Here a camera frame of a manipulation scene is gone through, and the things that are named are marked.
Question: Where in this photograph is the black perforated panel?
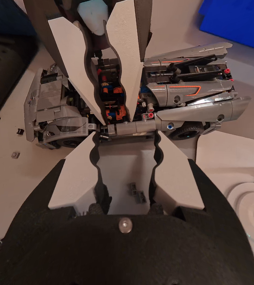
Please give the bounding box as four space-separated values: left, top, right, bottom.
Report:
0 33 39 136

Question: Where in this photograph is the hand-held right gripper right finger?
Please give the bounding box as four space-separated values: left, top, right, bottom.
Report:
149 131 205 214

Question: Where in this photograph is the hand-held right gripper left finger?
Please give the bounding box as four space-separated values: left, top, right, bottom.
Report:
48 132 112 215

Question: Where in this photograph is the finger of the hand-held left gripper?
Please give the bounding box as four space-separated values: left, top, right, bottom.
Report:
104 2 144 122
48 17 108 125

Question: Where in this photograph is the person's dark blue clothing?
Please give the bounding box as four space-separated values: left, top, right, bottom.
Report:
0 0 33 37

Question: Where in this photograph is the grey lego car model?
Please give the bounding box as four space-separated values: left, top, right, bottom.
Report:
24 42 251 150

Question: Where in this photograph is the white flat base board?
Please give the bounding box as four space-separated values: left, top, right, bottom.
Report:
98 131 254 250

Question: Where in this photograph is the blue box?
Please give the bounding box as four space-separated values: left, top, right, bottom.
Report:
198 0 254 53

